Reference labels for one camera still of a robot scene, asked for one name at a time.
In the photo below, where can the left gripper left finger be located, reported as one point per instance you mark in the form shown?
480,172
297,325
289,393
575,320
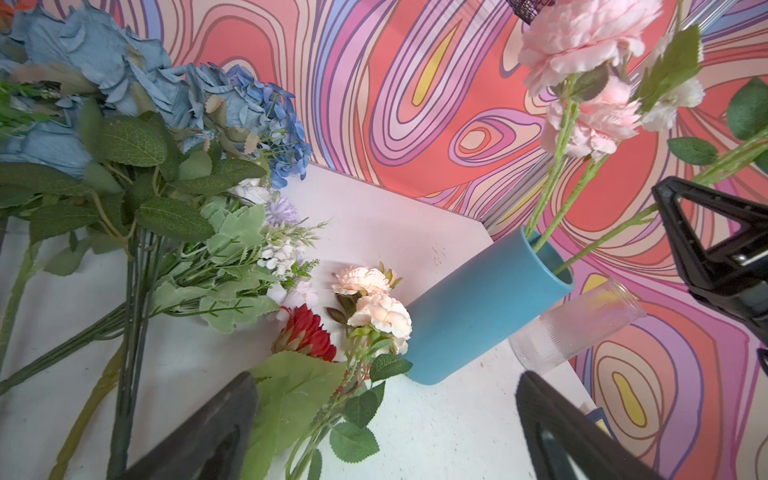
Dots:
211,444

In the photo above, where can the blue book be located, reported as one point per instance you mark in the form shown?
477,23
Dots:
598,417

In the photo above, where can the orange flower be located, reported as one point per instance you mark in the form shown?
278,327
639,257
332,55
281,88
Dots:
10,8

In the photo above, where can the blue hydrangea bunch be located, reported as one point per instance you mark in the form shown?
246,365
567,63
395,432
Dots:
108,144

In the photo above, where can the red flower stem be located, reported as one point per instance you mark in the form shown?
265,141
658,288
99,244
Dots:
292,385

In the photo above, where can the clear glass vase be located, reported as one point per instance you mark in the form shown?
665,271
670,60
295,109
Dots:
558,335

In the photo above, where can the peach carnation stem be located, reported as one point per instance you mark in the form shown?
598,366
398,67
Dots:
376,328

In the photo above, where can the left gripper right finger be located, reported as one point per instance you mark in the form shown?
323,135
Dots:
564,444

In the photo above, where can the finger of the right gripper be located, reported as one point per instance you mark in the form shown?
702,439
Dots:
730,277

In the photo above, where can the pink rose stem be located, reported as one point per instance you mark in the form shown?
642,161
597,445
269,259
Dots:
576,50

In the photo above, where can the teal ceramic vase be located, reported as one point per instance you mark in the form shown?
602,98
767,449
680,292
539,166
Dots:
481,304

